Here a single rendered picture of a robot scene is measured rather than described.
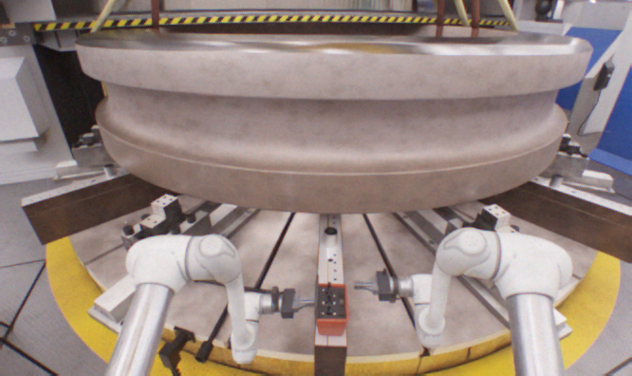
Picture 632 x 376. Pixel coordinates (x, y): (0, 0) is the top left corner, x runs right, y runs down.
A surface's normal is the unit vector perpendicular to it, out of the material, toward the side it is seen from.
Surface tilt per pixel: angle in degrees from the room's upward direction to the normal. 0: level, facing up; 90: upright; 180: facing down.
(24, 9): 90
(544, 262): 30
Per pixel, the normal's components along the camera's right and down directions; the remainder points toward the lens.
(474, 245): -0.29, -0.51
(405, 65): 0.11, 0.47
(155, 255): 0.00, -0.66
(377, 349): 0.00, -0.88
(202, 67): -0.28, 0.46
